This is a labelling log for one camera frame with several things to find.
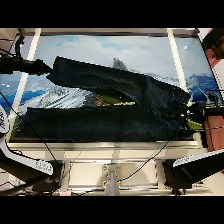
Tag silver frame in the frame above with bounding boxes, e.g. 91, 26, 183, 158
6, 139, 215, 197

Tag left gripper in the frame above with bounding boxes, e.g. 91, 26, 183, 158
30, 58, 54, 76

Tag heap of clothes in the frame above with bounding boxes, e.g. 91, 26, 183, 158
201, 28, 224, 60

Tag dark blue jeans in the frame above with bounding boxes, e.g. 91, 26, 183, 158
19, 55, 193, 143

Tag red-brown garment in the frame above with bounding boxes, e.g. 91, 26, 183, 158
203, 114, 224, 152

